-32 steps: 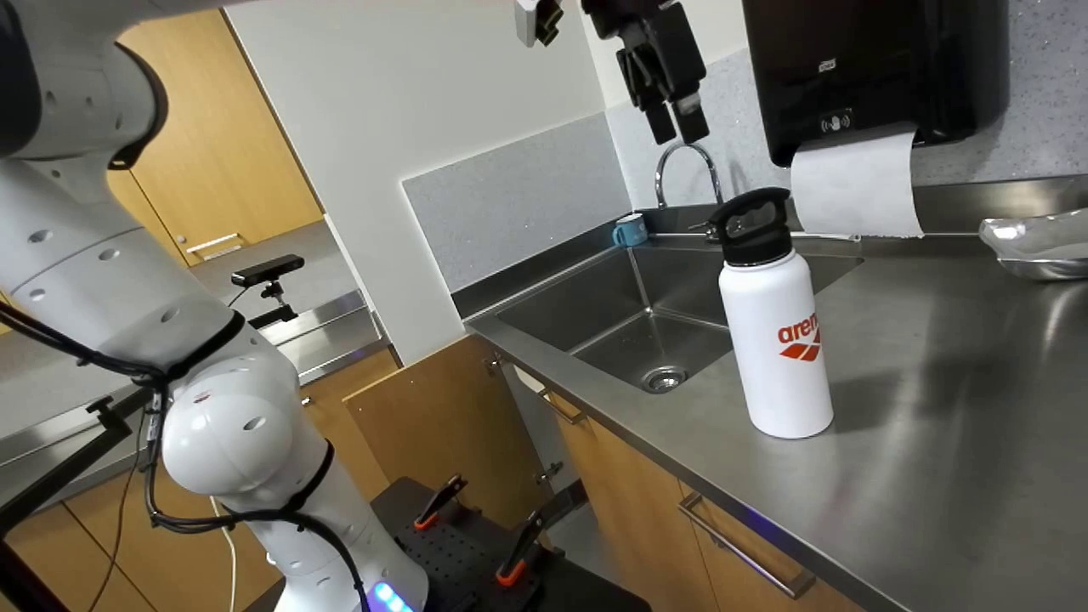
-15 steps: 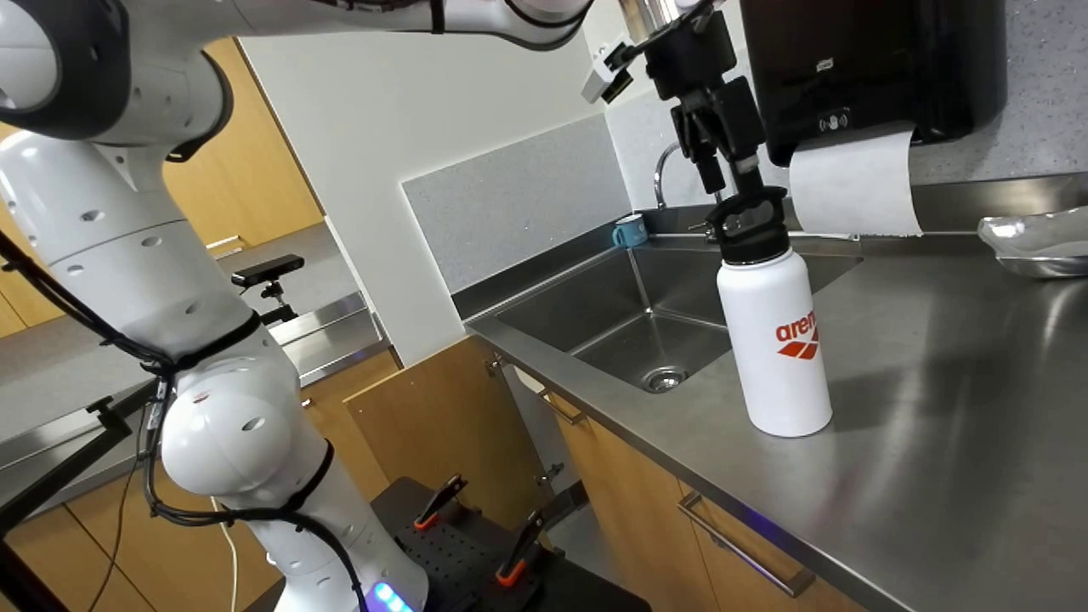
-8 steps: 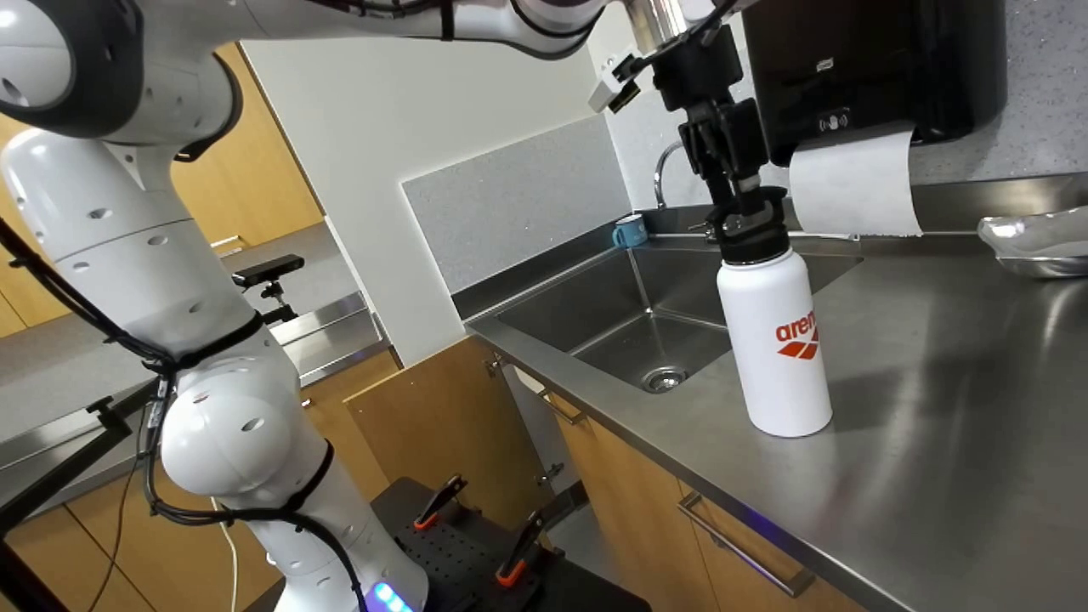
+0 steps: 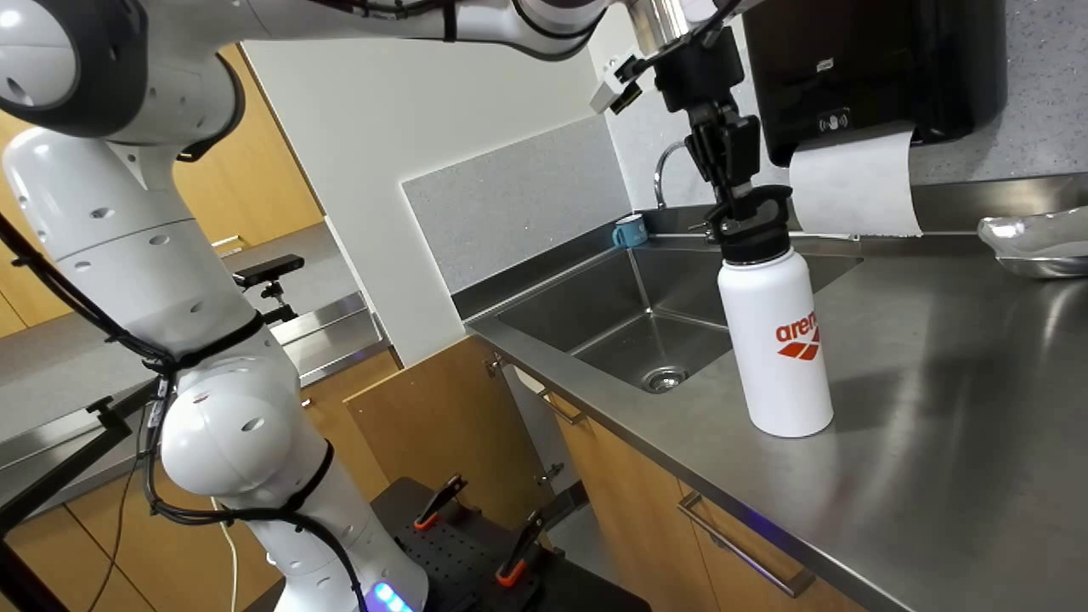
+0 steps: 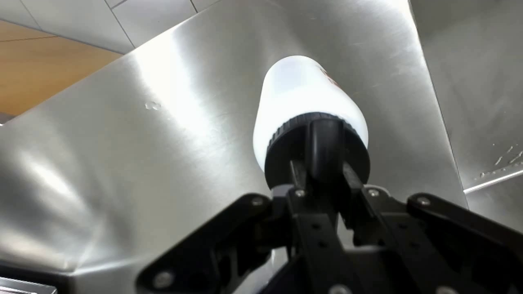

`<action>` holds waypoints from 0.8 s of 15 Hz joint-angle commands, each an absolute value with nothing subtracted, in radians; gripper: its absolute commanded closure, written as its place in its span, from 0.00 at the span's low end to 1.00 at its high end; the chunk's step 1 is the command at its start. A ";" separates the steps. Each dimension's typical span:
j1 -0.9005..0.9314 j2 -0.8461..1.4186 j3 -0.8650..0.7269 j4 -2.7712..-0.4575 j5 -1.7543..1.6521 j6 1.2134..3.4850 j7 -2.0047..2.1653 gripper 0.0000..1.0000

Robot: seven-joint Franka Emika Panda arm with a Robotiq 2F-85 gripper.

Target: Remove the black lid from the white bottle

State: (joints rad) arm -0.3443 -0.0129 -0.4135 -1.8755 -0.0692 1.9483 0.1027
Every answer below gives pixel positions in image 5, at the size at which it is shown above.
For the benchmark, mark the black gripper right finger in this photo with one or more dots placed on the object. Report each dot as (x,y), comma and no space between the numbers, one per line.
(446,246)

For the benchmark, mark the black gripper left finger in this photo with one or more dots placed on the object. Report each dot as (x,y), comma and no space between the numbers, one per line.
(315,239)

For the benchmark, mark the black bottle lid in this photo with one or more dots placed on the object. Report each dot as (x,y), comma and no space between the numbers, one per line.
(327,148)

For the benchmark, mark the white bottle with red print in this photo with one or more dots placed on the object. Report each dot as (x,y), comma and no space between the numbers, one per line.
(304,87)

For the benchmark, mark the stainless steel sink basin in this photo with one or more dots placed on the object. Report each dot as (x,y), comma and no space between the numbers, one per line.
(479,82)

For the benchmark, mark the wooden base cabinet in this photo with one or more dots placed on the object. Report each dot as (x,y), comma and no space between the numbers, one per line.
(33,66)

